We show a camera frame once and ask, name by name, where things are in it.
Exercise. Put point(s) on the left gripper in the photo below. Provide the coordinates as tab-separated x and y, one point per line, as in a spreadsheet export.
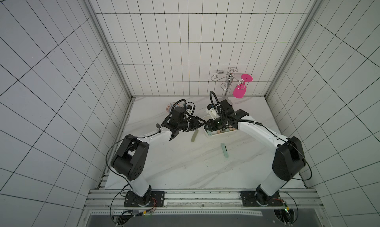
196	124

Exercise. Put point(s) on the mint folding fruit knife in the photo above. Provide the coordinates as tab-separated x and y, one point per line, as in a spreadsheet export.
225	151

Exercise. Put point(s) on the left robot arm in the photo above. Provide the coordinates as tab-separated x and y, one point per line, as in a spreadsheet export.
129	159

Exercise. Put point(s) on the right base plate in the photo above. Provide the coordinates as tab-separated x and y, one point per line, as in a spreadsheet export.
260	199

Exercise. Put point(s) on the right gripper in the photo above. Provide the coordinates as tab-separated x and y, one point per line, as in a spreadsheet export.
212	127

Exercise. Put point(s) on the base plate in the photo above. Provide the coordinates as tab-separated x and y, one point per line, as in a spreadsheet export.
144	198
260	199

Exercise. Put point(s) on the pink wine glass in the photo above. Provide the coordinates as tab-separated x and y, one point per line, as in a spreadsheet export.
240	89

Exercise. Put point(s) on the chrome glass holder stand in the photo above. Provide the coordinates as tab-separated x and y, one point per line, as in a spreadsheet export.
227	78

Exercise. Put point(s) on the aluminium mounting rail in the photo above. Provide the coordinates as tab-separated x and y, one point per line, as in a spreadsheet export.
201	199

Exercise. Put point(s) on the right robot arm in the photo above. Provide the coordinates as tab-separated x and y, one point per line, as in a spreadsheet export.
288	153

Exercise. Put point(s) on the olive folding fruit knife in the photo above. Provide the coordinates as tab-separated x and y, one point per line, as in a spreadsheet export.
194	135

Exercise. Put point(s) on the white plastic storage box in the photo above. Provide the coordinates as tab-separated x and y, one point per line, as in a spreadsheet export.
210	134

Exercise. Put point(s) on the left base plate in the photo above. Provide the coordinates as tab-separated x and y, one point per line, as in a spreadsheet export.
144	198

